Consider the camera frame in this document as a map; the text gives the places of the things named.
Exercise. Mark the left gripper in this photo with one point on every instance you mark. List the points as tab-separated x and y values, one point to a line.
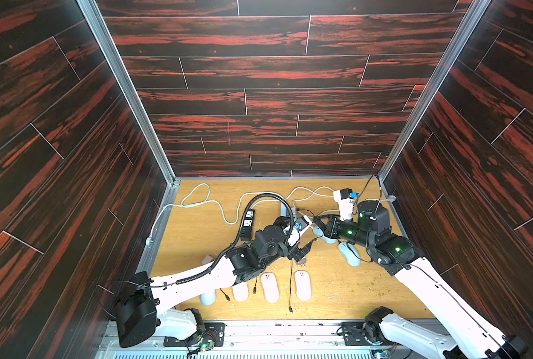
298	253

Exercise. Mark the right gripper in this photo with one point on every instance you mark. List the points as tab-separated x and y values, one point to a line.
330	226

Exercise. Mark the light blue mouse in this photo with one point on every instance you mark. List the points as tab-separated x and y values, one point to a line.
319	234
350	254

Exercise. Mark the pink mouse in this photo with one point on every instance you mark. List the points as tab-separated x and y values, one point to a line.
303	285
240	292
270	287

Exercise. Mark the white mouse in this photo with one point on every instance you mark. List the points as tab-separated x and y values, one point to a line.
208	298

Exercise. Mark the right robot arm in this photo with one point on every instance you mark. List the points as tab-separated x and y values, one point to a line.
469	335

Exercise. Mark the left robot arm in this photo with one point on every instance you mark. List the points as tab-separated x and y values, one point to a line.
146	306

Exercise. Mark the white power strip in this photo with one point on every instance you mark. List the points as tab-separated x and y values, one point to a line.
285	209

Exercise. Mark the black power strip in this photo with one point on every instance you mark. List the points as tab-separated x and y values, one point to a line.
247	226

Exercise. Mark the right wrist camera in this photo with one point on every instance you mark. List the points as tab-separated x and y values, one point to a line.
345	198

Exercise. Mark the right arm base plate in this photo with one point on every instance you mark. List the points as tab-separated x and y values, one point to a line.
360	334

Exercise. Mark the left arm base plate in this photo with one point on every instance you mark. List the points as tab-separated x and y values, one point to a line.
210	337

